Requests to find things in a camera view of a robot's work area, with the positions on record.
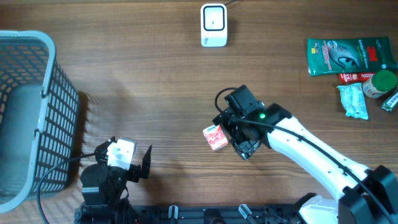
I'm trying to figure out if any green lidded plastic jar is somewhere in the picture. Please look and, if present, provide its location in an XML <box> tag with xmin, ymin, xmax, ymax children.
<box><xmin>362</xmin><ymin>70</ymin><xmax>397</xmax><ymax>98</ymax></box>

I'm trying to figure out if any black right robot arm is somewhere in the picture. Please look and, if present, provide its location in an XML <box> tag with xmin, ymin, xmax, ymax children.
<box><xmin>213</xmin><ymin>85</ymin><xmax>397</xmax><ymax>223</ymax></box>

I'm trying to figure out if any white barcode scanner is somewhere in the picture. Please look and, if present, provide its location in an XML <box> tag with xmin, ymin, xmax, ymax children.
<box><xmin>200</xmin><ymin>3</ymin><xmax>228</xmax><ymax>47</ymax></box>

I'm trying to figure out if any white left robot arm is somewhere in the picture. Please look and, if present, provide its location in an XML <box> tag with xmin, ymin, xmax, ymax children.
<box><xmin>73</xmin><ymin>136</ymin><xmax>152</xmax><ymax>224</ymax></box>

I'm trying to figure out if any red white tube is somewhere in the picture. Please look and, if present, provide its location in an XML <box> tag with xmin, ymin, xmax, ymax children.
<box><xmin>338</xmin><ymin>73</ymin><xmax>375</xmax><ymax>84</ymax></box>

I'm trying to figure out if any teal white wipes packet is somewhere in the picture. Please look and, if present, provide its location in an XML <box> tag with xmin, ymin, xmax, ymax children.
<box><xmin>337</xmin><ymin>83</ymin><xmax>369</xmax><ymax>120</ymax></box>

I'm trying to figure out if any green 3M gloves packet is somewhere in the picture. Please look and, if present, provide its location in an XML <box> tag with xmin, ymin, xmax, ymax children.
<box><xmin>307</xmin><ymin>36</ymin><xmax>397</xmax><ymax>77</ymax></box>

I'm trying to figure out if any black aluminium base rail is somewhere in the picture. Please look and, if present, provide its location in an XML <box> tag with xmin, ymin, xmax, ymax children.
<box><xmin>73</xmin><ymin>204</ymin><xmax>304</xmax><ymax>224</ymax></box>

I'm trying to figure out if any grey plastic shopping basket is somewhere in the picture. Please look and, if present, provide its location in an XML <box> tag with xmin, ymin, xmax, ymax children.
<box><xmin>1</xmin><ymin>30</ymin><xmax>80</xmax><ymax>213</ymax></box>

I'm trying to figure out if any red white small packet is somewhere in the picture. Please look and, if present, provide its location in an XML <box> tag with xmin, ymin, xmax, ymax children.
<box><xmin>203</xmin><ymin>125</ymin><xmax>229</xmax><ymax>151</ymax></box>

